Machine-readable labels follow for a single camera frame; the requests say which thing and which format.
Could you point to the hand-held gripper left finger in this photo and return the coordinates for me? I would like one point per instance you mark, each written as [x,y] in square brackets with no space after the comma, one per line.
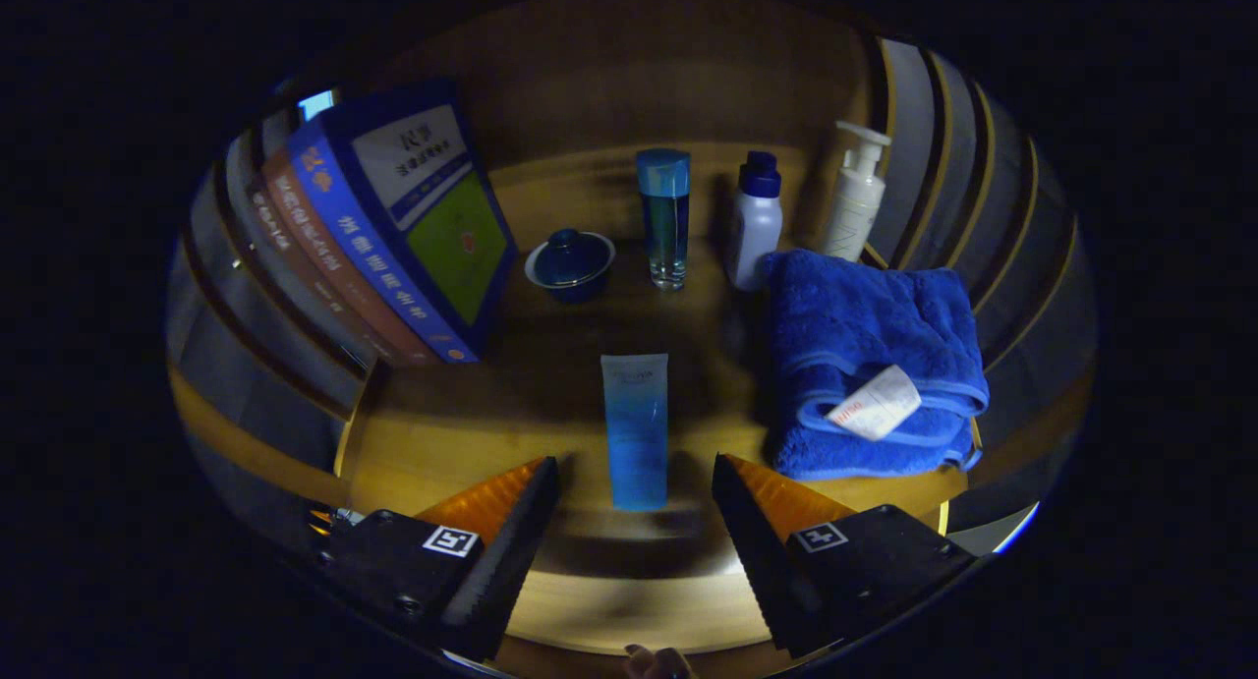
[511,561]

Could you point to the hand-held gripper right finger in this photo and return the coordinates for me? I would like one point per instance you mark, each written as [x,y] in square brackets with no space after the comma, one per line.
[762,561]

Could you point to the light blue tube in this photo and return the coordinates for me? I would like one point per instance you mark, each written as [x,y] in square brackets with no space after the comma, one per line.
[637,433]

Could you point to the wooden countertop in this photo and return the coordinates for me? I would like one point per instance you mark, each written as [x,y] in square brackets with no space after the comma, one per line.
[472,433]

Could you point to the wooden cabinet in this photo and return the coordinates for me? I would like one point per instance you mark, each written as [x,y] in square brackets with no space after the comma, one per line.
[629,70]

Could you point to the folded blue towel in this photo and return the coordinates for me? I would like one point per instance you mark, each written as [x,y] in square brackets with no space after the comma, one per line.
[855,325]

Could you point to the blue lidded teacup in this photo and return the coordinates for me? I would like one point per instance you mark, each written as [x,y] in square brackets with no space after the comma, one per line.
[570,261]

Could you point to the white bottle with blue cap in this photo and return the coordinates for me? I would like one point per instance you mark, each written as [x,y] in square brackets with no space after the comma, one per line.
[755,232]

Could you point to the thick blue book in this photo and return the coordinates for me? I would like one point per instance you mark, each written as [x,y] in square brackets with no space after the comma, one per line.
[442,237]

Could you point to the blue glass bottle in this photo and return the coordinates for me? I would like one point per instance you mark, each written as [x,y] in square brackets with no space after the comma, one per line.
[664,217]

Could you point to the reddish brown book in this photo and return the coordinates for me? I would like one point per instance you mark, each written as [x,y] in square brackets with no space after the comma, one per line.
[319,256]

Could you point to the white pump bottle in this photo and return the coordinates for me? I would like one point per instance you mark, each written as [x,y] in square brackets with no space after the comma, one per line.
[853,207]

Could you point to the dark brown book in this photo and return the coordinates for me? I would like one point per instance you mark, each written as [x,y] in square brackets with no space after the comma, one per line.
[292,261]

